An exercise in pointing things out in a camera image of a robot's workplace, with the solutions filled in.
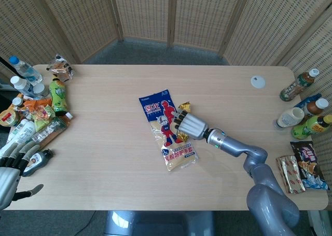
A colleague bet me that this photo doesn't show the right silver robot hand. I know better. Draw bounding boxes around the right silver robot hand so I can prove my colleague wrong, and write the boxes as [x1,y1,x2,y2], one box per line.
[173,110,210,141]

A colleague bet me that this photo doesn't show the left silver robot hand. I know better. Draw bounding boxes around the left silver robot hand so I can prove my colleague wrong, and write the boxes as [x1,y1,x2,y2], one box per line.
[0,140,45,211]

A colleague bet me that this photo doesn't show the gold snack wrapper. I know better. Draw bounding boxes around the gold snack wrapper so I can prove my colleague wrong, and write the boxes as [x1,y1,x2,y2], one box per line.
[177,101,193,144]

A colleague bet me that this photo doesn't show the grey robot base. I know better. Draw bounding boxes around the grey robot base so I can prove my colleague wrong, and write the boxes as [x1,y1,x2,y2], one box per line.
[103,210,216,236]

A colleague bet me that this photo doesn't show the dark bottle face label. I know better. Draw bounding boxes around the dark bottle face label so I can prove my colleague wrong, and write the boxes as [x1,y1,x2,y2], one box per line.
[22,149,54,177]

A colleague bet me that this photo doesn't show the latex gloves package blue header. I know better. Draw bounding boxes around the latex gloves package blue header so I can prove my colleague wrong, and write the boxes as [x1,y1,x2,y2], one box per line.
[139,88,201,173]

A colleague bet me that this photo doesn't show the white milk bottle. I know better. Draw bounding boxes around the white milk bottle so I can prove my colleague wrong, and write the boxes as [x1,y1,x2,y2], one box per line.
[5,118,37,145]

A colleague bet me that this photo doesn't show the red label round cup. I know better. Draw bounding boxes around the red label round cup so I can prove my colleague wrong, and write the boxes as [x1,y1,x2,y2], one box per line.
[0,109,19,128]

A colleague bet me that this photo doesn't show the clear tea bottle white cap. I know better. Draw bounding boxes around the clear tea bottle white cap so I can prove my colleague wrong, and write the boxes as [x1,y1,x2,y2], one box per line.
[33,112,74,144]

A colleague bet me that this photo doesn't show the yellow green candy bag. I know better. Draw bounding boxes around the yellow green candy bag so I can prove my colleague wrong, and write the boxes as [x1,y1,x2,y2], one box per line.
[25,105,57,132]

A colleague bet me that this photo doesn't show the brown drink bottle white cap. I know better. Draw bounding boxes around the brown drink bottle white cap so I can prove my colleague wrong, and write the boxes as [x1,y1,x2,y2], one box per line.
[12,97,25,110]

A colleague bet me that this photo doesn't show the white round grommet cap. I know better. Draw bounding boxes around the white round grommet cap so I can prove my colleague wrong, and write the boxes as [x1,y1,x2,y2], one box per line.
[250,75,266,89]

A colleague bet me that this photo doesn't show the orange snack bag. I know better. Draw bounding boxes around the orange snack bag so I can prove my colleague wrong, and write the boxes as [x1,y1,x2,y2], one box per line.
[18,97,53,114]

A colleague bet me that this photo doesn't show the clear water bottle white cap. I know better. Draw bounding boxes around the clear water bottle white cap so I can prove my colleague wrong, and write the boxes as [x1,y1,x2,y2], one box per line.
[10,75,37,99]

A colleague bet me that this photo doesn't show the small clear bottle white cap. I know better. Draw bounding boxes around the small clear bottle white cap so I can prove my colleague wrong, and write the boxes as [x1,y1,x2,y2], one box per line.
[33,83,50,99]

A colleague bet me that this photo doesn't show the cream milk tea bottle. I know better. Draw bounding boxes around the cream milk tea bottle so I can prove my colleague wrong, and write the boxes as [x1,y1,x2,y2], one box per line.
[272,107,305,130]

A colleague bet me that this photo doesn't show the green label drink bottle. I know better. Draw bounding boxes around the green label drink bottle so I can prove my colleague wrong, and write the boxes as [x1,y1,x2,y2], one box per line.
[49,76,69,116]

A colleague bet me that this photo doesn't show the gold red wafer packet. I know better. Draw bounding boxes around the gold red wafer packet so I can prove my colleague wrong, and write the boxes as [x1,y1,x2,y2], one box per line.
[275,155,307,195]

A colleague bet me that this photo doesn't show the water bottle blue label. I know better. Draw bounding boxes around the water bottle blue label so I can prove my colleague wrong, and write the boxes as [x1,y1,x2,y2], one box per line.
[9,55,43,86]

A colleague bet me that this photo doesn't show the brown tea bottle green label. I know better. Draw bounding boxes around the brown tea bottle green label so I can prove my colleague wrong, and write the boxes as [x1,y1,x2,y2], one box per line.
[279,68,320,102]

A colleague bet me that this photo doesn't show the blue snack packet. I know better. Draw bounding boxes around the blue snack packet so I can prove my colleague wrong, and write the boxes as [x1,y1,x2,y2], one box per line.
[293,93,322,111]

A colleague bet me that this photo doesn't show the green bottle dark cap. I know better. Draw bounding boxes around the green bottle dark cap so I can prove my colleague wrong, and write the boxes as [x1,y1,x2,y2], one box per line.
[290,114,331,140]

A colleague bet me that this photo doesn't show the black blue snack bag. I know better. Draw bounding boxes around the black blue snack bag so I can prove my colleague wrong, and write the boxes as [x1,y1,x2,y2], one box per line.
[289,140,330,191]

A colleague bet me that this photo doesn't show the clear bag brown snack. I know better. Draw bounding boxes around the clear bag brown snack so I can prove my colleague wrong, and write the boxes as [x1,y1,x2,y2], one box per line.
[46,54,75,82]

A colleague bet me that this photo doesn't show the woven rattan folding screen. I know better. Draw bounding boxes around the woven rattan folding screen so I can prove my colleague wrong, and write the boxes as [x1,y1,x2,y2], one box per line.
[0,0,332,213]

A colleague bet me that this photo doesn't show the brown coffee bottle white cap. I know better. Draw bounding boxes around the brown coffee bottle white cap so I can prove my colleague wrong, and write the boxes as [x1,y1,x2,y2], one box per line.
[305,98,330,117]

